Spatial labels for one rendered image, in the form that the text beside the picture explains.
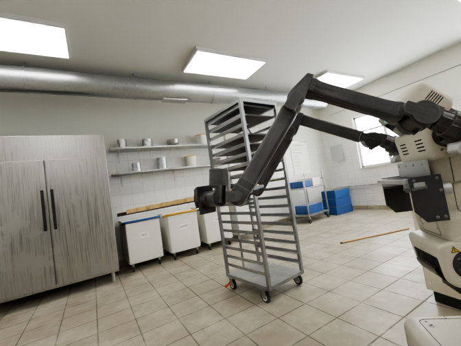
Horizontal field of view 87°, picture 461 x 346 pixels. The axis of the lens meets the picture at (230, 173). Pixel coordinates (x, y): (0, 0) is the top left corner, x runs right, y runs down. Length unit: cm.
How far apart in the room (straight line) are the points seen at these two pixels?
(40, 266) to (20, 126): 220
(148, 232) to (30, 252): 142
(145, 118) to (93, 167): 167
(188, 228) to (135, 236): 84
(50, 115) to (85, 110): 51
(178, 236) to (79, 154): 190
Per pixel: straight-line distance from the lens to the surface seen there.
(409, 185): 106
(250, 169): 81
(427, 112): 95
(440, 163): 116
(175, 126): 513
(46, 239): 380
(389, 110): 94
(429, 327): 158
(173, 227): 419
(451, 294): 237
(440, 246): 115
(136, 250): 409
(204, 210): 90
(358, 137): 136
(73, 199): 376
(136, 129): 493
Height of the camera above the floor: 103
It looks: 4 degrees up
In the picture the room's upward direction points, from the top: 9 degrees counter-clockwise
